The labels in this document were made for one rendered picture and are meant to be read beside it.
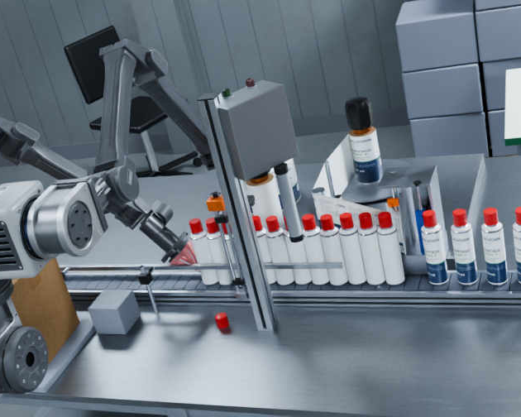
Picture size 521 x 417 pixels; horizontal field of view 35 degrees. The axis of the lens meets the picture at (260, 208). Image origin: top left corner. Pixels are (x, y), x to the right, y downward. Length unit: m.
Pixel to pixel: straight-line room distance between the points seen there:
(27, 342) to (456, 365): 0.98
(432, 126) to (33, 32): 3.01
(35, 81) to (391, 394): 4.78
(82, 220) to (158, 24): 4.07
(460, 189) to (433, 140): 1.91
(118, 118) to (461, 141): 2.95
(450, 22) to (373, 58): 1.20
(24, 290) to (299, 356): 0.75
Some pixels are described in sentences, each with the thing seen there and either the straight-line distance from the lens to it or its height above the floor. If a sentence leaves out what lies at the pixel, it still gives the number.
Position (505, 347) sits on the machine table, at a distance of 2.08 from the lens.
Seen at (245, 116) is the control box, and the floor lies 1.44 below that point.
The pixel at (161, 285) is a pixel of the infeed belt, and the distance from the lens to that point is 2.52.
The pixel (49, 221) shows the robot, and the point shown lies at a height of 1.48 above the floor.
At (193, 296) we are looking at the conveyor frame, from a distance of 2.45.
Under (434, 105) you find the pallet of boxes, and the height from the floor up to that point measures 0.48.
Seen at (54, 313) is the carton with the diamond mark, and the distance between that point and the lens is 2.42.
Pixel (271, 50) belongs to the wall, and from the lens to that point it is 5.58.
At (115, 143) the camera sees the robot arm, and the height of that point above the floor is 1.51.
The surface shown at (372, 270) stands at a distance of 2.24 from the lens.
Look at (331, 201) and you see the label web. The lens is 2.36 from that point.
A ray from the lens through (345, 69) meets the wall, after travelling 5.52.
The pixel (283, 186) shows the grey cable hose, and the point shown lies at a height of 1.23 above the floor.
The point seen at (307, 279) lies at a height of 0.90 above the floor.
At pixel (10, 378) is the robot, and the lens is 1.86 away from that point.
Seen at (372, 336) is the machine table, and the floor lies 0.83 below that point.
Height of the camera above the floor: 2.09
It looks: 26 degrees down
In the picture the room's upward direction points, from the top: 14 degrees counter-clockwise
